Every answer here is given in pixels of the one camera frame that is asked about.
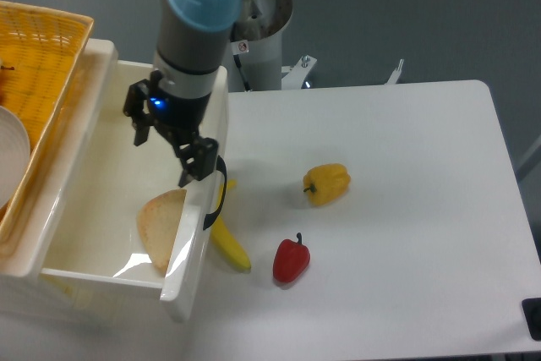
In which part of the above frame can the white metal bracket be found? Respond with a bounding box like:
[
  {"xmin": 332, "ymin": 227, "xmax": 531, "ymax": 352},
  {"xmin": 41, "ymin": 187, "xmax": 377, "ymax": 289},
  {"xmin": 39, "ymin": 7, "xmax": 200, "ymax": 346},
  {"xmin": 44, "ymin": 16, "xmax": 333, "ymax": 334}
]
[{"xmin": 281, "ymin": 55, "xmax": 318, "ymax": 90}]

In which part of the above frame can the white upper drawer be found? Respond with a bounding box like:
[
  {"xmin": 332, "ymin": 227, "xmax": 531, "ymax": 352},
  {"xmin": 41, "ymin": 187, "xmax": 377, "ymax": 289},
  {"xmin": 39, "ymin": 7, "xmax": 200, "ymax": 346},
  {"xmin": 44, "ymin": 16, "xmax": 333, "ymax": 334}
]
[{"xmin": 41, "ymin": 61, "xmax": 219, "ymax": 319}]

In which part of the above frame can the triangle bread slice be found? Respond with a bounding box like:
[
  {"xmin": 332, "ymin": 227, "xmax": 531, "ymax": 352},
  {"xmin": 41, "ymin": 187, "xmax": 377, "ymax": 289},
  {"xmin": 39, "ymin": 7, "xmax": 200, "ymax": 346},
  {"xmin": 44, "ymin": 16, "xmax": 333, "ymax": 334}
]
[{"xmin": 136, "ymin": 189, "xmax": 187, "ymax": 276}]

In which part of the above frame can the red bell pepper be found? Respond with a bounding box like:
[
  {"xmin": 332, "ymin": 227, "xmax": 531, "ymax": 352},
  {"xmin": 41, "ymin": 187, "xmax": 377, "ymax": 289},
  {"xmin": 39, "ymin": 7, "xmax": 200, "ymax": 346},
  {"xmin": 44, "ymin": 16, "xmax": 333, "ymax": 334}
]
[{"xmin": 272, "ymin": 232, "xmax": 311, "ymax": 284}]

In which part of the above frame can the yellow banana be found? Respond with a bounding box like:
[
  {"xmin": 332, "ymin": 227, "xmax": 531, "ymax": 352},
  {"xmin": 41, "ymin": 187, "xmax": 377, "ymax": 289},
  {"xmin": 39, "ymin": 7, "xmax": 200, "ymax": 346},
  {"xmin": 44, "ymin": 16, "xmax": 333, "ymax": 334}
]
[{"xmin": 210, "ymin": 178, "xmax": 253, "ymax": 274}]

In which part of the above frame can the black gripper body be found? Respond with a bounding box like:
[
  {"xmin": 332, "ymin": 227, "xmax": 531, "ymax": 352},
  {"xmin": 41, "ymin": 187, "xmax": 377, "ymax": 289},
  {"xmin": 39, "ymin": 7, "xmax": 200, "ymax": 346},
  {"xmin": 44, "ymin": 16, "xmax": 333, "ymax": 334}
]
[{"xmin": 147, "ymin": 70, "xmax": 210, "ymax": 141}]

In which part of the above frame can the white plate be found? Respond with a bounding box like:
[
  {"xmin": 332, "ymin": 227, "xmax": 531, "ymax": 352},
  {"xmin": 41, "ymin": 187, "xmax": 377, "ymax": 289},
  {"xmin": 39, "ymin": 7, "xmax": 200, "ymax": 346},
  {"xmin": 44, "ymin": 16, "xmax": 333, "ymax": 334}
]
[{"xmin": 0, "ymin": 107, "xmax": 30, "ymax": 207}]

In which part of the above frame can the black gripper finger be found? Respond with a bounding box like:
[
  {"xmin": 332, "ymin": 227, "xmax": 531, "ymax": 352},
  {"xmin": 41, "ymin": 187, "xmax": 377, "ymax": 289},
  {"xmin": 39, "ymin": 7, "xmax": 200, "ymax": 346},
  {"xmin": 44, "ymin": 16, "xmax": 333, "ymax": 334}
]
[
  {"xmin": 123, "ymin": 79, "xmax": 152, "ymax": 146},
  {"xmin": 171, "ymin": 130, "xmax": 219, "ymax": 188}
]

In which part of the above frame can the yellow bell pepper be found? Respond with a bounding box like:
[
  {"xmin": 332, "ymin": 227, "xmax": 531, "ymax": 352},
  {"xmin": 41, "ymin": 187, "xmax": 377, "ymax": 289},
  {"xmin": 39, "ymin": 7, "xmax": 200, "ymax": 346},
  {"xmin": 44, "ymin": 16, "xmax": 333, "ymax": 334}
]
[{"xmin": 303, "ymin": 163, "xmax": 351, "ymax": 207}]

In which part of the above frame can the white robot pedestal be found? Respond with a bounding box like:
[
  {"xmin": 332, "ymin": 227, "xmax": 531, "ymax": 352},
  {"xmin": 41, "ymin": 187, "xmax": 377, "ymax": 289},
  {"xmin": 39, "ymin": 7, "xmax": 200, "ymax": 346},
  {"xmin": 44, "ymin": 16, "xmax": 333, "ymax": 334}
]
[{"xmin": 222, "ymin": 0, "xmax": 292, "ymax": 92}]

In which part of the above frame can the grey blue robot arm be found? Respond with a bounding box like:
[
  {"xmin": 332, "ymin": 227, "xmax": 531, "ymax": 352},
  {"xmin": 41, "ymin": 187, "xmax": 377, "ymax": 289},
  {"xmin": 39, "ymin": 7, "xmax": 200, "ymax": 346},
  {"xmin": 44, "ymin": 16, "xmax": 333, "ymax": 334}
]
[{"xmin": 123, "ymin": 0, "xmax": 242, "ymax": 187}]

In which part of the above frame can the white drawer cabinet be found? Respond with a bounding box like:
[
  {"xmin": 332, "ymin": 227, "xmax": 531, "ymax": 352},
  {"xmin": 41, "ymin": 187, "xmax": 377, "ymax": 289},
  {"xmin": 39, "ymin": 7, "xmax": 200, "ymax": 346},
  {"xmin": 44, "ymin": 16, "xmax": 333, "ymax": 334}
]
[{"xmin": 0, "ymin": 38, "xmax": 199, "ymax": 328}]

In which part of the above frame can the black object at table edge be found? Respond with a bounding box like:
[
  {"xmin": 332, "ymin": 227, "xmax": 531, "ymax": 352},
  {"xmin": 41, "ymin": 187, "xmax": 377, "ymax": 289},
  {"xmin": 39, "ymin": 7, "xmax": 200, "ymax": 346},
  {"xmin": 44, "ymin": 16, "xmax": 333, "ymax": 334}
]
[{"xmin": 522, "ymin": 298, "xmax": 541, "ymax": 342}]

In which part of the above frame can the yellow woven basket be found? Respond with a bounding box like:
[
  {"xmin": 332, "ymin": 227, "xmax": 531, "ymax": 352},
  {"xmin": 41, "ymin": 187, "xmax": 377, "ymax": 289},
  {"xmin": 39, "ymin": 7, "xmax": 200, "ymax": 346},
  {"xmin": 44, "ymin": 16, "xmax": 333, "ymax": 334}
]
[{"xmin": 1, "ymin": 1, "xmax": 94, "ymax": 243}]

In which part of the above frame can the black drawer handle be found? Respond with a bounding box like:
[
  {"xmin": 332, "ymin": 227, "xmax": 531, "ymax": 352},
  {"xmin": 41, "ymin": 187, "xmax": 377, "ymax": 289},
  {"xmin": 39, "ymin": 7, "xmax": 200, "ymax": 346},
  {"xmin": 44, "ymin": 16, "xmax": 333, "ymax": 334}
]
[{"xmin": 203, "ymin": 156, "xmax": 228, "ymax": 230}]

